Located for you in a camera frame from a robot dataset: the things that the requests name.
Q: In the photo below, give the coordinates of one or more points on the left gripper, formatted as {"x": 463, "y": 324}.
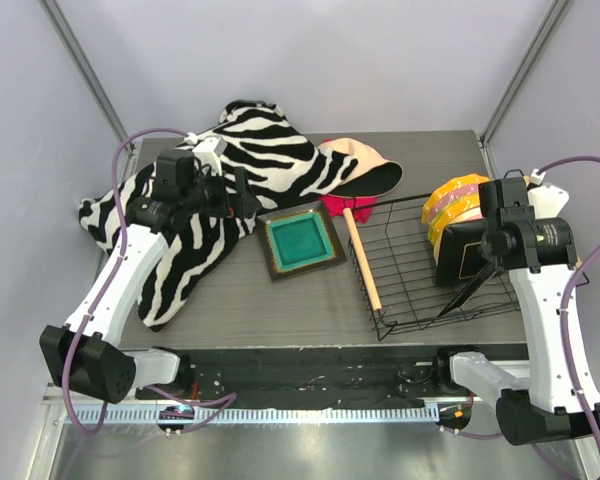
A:
{"x": 238, "y": 191}

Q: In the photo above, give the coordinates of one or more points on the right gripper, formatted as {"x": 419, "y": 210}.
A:
{"x": 487, "y": 270}

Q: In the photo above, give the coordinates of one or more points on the black square plate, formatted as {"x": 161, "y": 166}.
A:
{"x": 459, "y": 255}

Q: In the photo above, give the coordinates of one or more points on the teal square plate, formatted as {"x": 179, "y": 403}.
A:
{"x": 299, "y": 240}

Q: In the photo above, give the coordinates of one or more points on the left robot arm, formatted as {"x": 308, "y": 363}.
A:
{"x": 83, "y": 355}

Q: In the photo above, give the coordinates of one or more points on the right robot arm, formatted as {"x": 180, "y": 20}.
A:
{"x": 559, "y": 400}

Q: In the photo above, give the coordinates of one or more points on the zebra print blanket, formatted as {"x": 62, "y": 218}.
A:
{"x": 284, "y": 169}

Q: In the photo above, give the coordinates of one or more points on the green dotted plate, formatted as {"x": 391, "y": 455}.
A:
{"x": 443, "y": 218}

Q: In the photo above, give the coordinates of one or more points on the orange dotted plate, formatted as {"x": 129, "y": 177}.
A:
{"x": 468, "y": 215}

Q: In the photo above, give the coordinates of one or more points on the purple dotted plate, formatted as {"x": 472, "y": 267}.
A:
{"x": 448, "y": 199}

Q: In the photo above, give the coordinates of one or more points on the yellow dotted plate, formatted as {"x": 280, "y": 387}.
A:
{"x": 449, "y": 187}

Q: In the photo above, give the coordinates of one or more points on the pink cloth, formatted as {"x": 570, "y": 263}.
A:
{"x": 361, "y": 207}

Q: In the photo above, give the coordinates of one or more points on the beige bucket hat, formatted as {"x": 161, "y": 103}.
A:
{"x": 373, "y": 175}

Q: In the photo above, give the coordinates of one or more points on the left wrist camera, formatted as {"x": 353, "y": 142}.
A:
{"x": 208, "y": 150}

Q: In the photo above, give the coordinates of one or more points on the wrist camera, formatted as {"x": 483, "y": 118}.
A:
{"x": 208, "y": 150}
{"x": 547, "y": 200}

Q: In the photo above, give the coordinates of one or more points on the black wire dish rack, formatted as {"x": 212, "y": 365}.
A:
{"x": 403, "y": 267}

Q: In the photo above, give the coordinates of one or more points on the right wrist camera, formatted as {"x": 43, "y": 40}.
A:
{"x": 547, "y": 200}

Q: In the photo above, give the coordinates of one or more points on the left wooden rack handle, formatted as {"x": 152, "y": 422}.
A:
{"x": 363, "y": 263}

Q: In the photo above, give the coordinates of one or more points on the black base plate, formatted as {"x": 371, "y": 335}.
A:
{"x": 315, "y": 378}

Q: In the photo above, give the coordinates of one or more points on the white slotted cable duct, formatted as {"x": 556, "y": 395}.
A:
{"x": 172, "y": 414}

